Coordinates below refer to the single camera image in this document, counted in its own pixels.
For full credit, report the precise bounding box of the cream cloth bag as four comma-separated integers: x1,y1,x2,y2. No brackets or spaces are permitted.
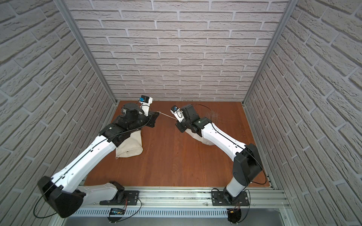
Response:
116,131,143,159
185,129,215,146

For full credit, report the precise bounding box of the right aluminium corner post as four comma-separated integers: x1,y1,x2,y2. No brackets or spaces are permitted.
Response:
242,0,298,106

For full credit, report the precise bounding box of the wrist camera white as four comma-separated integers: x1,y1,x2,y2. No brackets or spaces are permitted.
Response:
171,105,185,122
139,95,153,117

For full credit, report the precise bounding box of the left aluminium corner post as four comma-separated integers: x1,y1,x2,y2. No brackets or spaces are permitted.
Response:
54,0,117,105

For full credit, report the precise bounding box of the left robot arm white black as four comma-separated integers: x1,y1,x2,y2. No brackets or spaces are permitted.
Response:
38,96,159,218

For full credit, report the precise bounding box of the left green circuit board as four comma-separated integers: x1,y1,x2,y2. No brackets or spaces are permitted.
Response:
107,208,125,223

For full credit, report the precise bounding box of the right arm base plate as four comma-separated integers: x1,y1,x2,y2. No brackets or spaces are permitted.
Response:
211,189,250,207

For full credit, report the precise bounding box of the aluminium front rail frame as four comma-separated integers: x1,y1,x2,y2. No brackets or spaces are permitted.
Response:
48,186,298,226

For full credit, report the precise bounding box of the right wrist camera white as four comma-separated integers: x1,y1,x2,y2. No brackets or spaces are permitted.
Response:
171,105,185,122

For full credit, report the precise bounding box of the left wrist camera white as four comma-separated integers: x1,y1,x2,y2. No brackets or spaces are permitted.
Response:
139,95,153,117

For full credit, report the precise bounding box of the aluminium corner post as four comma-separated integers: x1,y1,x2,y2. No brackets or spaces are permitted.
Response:
242,0,298,106
54,0,117,105

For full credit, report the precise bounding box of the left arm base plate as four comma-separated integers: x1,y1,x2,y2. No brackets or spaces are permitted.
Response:
100,190,140,206

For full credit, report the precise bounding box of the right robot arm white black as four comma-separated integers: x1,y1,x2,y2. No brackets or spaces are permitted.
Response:
171,105,263,205

